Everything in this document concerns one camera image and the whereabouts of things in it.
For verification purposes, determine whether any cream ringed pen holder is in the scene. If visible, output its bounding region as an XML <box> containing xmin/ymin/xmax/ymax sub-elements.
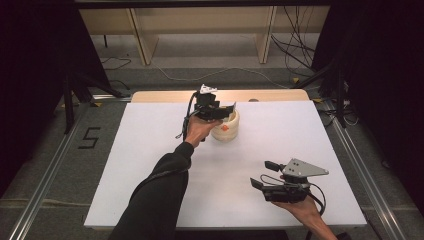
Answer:
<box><xmin>209</xmin><ymin>109</ymin><xmax>241</xmax><ymax>143</ymax></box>

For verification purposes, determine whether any black curtain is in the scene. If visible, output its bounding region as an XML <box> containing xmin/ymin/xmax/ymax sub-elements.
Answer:
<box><xmin>313</xmin><ymin>0</ymin><xmax>424</xmax><ymax>214</ymax></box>
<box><xmin>0</xmin><ymin>6</ymin><xmax>111</xmax><ymax>198</ymax></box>

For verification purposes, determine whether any person's right hand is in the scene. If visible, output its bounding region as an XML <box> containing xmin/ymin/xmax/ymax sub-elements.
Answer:
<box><xmin>271</xmin><ymin>196</ymin><xmax>323</xmax><ymax>228</ymax></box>

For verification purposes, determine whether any thin pale floor cable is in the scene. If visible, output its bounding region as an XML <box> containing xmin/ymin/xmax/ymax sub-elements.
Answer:
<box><xmin>0</xmin><ymin>198</ymin><xmax>92</xmax><ymax>208</ymax></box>

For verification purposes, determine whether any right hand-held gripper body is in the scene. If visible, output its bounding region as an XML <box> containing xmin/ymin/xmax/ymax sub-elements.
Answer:
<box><xmin>260</xmin><ymin>158</ymin><xmax>330</xmax><ymax>204</ymax></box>

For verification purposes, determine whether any hand-held gripper black cable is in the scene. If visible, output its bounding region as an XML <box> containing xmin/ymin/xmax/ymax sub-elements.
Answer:
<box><xmin>175</xmin><ymin>92</ymin><xmax>201</xmax><ymax>140</ymax></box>
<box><xmin>259</xmin><ymin>173</ymin><xmax>327</xmax><ymax>240</ymax></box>

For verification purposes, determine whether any person's dark lap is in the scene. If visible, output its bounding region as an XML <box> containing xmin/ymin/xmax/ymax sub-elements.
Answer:
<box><xmin>173</xmin><ymin>229</ymin><xmax>290</xmax><ymax>240</ymax></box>

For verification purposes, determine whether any wooden table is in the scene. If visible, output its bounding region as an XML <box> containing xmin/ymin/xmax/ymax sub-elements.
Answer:
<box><xmin>131</xmin><ymin>89</ymin><xmax>311</xmax><ymax>104</ymax></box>

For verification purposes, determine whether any aluminium floor rail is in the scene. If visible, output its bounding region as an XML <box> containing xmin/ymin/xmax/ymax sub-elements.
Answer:
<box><xmin>8</xmin><ymin>103</ymin><xmax>91</xmax><ymax>240</ymax></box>
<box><xmin>324</xmin><ymin>99</ymin><xmax>408</xmax><ymax>240</ymax></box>

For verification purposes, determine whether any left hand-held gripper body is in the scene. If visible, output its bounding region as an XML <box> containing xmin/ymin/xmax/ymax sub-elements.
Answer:
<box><xmin>193</xmin><ymin>84</ymin><xmax>225</xmax><ymax>121</ymax></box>

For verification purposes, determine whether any white floor cable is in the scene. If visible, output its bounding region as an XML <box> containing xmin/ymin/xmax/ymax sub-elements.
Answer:
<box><xmin>156</xmin><ymin>64</ymin><xmax>291</xmax><ymax>89</ymax></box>

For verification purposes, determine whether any right hand-held gripper black cable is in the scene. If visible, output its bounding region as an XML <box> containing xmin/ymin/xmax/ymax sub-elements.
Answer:
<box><xmin>259</xmin><ymin>173</ymin><xmax>327</xmax><ymax>240</ymax></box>

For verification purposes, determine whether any person's left hand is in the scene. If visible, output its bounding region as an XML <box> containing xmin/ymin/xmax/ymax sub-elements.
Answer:
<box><xmin>184</xmin><ymin>114</ymin><xmax>224</xmax><ymax>148</ymax></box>

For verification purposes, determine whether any black tripod stand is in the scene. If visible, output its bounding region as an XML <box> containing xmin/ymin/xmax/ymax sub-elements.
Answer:
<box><xmin>63</xmin><ymin>69</ymin><xmax>126</xmax><ymax>134</ymax></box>
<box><xmin>293</xmin><ymin>56</ymin><xmax>349</xmax><ymax>129</ymax></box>

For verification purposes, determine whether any left hand-held gripper black cable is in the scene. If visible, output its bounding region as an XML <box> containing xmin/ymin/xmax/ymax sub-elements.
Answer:
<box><xmin>175</xmin><ymin>92</ymin><xmax>201</xmax><ymax>140</ymax></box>

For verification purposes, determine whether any black floor cable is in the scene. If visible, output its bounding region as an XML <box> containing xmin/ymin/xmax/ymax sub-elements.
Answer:
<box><xmin>101</xmin><ymin>57</ymin><xmax>133</xmax><ymax>71</ymax></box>

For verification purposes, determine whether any short aluminium rail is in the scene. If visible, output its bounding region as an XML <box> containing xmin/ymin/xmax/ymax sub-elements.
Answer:
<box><xmin>91</xmin><ymin>94</ymin><xmax>133</xmax><ymax>102</ymax></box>

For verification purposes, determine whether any black cable bundle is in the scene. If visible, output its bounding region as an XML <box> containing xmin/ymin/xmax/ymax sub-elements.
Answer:
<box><xmin>270</xmin><ymin>5</ymin><xmax>321</xmax><ymax>73</ymax></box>

